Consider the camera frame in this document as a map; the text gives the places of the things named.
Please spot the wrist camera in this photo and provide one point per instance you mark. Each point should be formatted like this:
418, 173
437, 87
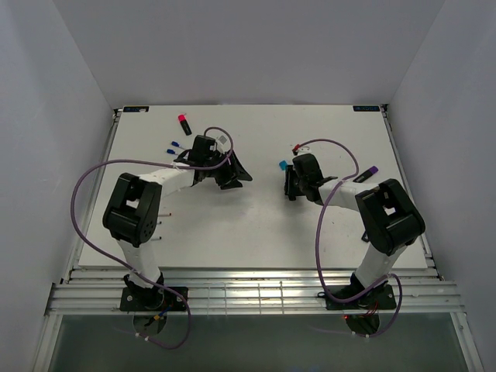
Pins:
206, 152
306, 165

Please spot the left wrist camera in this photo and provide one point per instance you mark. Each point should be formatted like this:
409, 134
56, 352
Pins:
206, 152

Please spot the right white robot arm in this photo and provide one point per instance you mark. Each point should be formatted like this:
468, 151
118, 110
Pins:
390, 218

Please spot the blue corner label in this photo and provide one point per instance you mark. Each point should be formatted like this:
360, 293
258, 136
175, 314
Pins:
138, 109
366, 108

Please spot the purple cap highlighter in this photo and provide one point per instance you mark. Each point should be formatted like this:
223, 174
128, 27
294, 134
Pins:
366, 175

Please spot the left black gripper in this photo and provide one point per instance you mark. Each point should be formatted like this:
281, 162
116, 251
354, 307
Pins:
235, 170

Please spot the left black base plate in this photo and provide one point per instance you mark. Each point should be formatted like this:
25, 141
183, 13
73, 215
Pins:
150, 300

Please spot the left blue corner label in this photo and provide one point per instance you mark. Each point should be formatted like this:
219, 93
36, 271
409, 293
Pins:
138, 109

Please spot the pink cap highlighter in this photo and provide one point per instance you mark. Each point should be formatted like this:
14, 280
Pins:
184, 124

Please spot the right blue corner label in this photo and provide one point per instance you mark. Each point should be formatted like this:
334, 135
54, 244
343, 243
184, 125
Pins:
366, 108

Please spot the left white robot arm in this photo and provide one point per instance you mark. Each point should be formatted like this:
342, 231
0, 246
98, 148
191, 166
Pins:
132, 213

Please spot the aluminium frame rail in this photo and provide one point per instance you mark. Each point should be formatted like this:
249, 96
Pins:
246, 292

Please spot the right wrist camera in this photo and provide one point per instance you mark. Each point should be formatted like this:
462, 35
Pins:
306, 165

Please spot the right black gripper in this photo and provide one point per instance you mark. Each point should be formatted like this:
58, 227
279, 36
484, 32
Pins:
290, 187

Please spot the blue cap highlighter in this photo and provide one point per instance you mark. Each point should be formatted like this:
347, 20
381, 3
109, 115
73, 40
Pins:
283, 165

